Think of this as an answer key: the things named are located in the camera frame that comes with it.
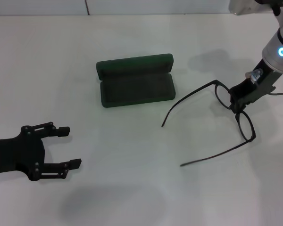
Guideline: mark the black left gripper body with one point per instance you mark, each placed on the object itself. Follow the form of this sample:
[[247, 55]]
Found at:
[[14, 155]]

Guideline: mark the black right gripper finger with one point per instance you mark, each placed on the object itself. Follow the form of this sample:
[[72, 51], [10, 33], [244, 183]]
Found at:
[[242, 107], [233, 106]]

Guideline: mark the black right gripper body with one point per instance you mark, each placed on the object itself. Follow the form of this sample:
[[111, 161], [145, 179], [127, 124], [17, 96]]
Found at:
[[252, 90]]

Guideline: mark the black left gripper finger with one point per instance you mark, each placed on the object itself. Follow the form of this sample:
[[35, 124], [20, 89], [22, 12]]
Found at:
[[63, 131], [74, 163]]

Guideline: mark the black glasses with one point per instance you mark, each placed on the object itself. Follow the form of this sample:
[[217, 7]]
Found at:
[[215, 82]]

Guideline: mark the green glasses case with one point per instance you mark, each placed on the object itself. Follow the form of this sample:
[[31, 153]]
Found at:
[[136, 91]]

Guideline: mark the white and silver right arm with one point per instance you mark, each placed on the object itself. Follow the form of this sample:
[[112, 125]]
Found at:
[[273, 56]]

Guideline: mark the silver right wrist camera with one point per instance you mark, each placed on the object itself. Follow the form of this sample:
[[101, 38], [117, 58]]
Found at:
[[243, 8]]

